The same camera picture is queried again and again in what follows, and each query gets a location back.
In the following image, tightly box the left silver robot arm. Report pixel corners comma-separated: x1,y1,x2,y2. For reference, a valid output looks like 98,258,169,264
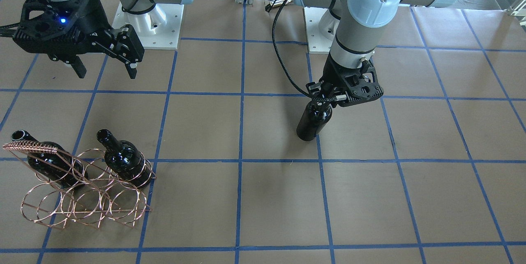
295,0,457,107

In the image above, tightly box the copper wire wine basket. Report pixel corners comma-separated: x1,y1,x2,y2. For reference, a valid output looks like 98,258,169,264
2,141,152,229

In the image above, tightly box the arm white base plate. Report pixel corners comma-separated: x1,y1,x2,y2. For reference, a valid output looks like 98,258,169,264
112,4,185,50
304,7,339,54

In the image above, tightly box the dark glass wine bottle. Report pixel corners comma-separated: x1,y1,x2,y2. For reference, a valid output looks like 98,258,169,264
296,100,332,141

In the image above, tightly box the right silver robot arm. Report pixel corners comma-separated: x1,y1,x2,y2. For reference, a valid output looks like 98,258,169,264
1,0,193,79

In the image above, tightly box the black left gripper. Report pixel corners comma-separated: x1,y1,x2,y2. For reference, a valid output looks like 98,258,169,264
319,56,384,107

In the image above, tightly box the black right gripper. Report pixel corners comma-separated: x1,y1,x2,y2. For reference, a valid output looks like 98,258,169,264
13,0,145,80

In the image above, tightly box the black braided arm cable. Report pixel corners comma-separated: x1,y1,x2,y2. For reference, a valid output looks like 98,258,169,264
265,0,325,101

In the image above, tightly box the dark wine bottle in basket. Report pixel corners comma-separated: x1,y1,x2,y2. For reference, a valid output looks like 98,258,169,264
27,152,89,189

